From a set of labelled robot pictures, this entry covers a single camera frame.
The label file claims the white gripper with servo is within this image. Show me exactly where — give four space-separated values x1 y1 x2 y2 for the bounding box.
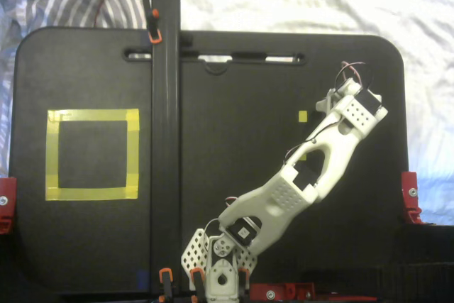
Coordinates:
314 87 338 113

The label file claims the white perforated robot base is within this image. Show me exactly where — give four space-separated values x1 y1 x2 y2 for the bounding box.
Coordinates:
180 227 259 301

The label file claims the long black flat bar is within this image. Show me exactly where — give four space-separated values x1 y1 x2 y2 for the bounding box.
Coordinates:
150 0 182 295

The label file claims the orange black spring clamp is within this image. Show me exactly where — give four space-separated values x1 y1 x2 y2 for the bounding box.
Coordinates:
158 268 175 303
190 268 206 299
140 0 163 45
237 267 249 292

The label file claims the black backdrop board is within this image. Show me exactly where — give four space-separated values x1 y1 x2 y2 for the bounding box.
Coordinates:
0 224 454 303

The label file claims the yellow tape square outline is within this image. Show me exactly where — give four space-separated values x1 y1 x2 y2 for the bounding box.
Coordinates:
45 108 140 202

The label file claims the thin servo cable loop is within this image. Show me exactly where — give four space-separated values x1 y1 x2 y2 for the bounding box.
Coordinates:
335 61 376 87

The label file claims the red plastic bracket clamp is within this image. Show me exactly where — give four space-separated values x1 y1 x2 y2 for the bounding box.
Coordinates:
400 171 423 225
250 282 316 301
0 177 18 236

